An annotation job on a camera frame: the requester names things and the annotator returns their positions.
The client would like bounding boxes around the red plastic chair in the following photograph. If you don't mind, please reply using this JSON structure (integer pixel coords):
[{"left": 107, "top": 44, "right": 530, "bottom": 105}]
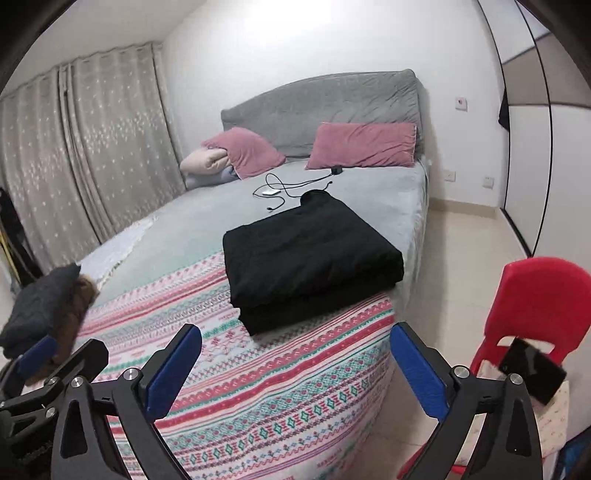
[{"left": 398, "top": 257, "right": 590, "bottom": 479}]

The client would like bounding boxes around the grey patterned curtain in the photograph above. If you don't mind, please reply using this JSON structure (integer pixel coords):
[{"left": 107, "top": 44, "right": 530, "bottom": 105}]
[{"left": 1, "top": 42, "right": 186, "bottom": 272}]

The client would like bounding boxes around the wall socket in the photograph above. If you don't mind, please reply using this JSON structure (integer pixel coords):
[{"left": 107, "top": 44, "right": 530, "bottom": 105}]
[{"left": 455, "top": 97, "right": 468, "bottom": 111}]

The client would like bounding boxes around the grey bed headboard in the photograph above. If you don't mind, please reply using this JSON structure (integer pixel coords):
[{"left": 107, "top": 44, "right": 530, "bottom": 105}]
[{"left": 221, "top": 69, "right": 425, "bottom": 161}]

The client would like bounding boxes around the dark grey folded sweater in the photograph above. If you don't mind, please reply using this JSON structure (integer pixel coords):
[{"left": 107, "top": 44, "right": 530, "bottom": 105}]
[{"left": 1, "top": 263, "right": 80, "bottom": 359}]

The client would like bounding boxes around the white lace cloth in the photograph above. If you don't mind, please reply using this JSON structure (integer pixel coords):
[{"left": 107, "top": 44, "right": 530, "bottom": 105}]
[{"left": 78, "top": 216, "right": 156, "bottom": 290}]

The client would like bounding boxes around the brown folded sweater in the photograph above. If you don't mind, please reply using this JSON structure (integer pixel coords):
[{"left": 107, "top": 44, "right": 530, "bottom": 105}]
[{"left": 25, "top": 275, "right": 99, "bottom": 386}]

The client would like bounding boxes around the black phone on chair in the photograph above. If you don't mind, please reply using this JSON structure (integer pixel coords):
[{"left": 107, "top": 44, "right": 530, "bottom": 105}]
[{"left": 499, "top": 338, "right": 567, "bottom": 405}]

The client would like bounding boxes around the black coat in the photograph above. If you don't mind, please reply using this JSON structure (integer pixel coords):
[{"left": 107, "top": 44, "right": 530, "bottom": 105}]
[{"left": 222, "top": 190, "right": 405, "bottom": 336}]

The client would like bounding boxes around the wardrobe with sliding doors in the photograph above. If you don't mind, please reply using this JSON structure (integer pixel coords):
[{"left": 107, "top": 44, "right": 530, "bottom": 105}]
[{"left": 479, "top": 1, "right": 590, "bottom": 269}]

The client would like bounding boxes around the pink pillow near headboard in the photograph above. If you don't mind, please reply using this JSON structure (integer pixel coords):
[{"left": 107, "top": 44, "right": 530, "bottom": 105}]
[{"left": 305, "top": 122, "right": 418, "bottom": 170}]

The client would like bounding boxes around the pink pillow on pile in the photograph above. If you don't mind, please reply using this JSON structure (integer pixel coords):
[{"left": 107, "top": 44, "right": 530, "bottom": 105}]
[{"left": 201, "top": 127, "right": 286, "bottom": 180}]

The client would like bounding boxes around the patterned pink green blanket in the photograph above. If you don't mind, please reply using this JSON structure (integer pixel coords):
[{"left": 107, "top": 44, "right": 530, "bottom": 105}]
[{"left": 79, "top": 254, "right": 394, "bottom": 479}]

